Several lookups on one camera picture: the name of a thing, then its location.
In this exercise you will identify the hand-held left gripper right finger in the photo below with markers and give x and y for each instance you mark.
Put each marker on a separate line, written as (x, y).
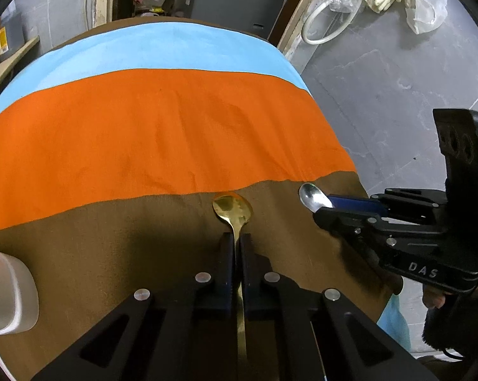
(250, 274)

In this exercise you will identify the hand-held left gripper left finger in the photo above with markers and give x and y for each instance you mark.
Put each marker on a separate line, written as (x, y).
(225, 274)

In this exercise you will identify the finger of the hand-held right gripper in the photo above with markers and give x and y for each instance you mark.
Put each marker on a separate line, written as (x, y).
(354, 203)
(342, 222)

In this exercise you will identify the silver spoon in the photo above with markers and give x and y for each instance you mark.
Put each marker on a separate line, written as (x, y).
(312, 197)

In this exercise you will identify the gold spoon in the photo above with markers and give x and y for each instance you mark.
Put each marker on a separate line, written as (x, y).
(231, 208)

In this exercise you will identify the person's right hand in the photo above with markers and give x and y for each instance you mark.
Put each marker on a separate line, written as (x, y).
(433, 298)

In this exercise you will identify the striped blue orange brown cloth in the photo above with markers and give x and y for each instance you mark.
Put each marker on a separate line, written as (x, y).
(163, 127)

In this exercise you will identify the translucent white plastic bag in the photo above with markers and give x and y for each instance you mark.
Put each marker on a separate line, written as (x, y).
(425, 12)

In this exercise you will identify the white cylindrical container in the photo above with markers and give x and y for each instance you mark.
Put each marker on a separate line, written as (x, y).
(8, 289)

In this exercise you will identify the grey cabinet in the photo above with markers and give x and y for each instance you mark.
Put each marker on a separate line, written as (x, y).
(231, 4)

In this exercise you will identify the pile of plastic bags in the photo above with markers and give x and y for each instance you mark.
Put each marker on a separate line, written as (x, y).
(155, 8)

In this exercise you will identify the wooden kitchen counter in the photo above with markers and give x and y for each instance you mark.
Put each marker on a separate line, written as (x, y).
(8, 65)

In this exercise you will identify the grey storage container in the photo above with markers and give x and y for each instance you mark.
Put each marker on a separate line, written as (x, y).
(12, 31)

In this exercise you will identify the cream door frame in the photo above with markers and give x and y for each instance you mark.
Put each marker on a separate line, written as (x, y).
(298, 16)

